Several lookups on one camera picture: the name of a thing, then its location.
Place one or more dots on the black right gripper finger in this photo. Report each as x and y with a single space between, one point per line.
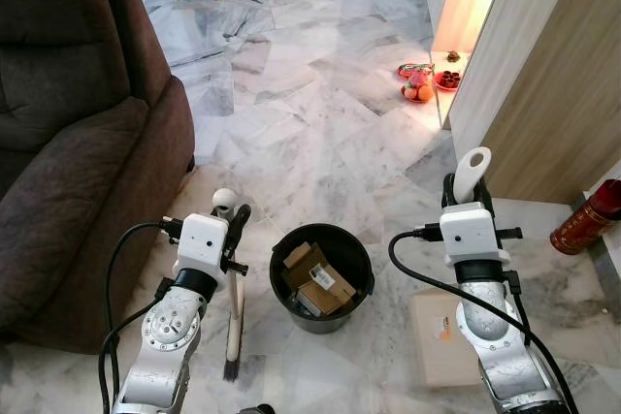
452 193
488 197

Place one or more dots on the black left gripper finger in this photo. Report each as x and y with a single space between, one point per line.
239 225

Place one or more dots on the beige broom with wooden stick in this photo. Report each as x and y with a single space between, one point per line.
223 201

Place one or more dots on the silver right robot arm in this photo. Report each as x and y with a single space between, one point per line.
495 336

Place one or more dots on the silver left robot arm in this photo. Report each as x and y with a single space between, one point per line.
160 346

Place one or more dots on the red cylindrical tin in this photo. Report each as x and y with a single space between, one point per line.
585 220

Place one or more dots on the brown cardboard box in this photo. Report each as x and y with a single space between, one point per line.
320 278

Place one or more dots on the black plastic bucket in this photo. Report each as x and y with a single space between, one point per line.
325 323

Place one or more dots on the red plate with oranges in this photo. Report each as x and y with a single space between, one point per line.
417 86

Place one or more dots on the small red plate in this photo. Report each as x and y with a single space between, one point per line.
447 79

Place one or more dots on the light wood cabinet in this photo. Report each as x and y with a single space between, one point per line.
543 94

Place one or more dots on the small orange scrap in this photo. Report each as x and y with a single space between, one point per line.
443 332

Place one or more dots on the small brass incense holder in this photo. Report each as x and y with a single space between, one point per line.
452 55

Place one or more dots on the dark grey robot foot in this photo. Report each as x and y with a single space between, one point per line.
258 409

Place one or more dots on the dark brown fabric sofa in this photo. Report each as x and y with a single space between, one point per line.
78 143

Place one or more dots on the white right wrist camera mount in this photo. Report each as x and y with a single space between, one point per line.
473 235

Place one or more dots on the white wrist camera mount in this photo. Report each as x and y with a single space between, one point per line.
202 239
473 235

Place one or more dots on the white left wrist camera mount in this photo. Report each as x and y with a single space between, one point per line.
202 239

